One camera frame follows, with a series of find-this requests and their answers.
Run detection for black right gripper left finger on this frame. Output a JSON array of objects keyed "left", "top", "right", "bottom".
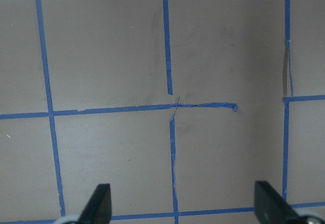
[{"left": 77, "top": 183, "right": 112, "bottom": 224}]

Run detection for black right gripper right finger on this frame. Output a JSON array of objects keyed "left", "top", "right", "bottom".
[{"left": 254, "top": 181, "right": 302, "bottom": 224}]

